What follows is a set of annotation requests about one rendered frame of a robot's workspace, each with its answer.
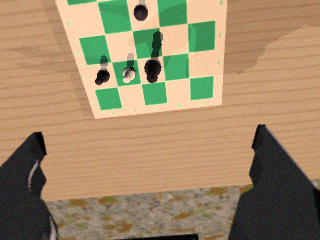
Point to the green and cream chessboard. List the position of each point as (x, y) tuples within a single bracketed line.
[(187, 38)]

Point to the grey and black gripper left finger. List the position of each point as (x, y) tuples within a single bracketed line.
[(23, 216)]

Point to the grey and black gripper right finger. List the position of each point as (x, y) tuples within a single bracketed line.
[(283, 204)]

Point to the white pawn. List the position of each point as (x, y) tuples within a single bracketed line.
[(128, 74)]

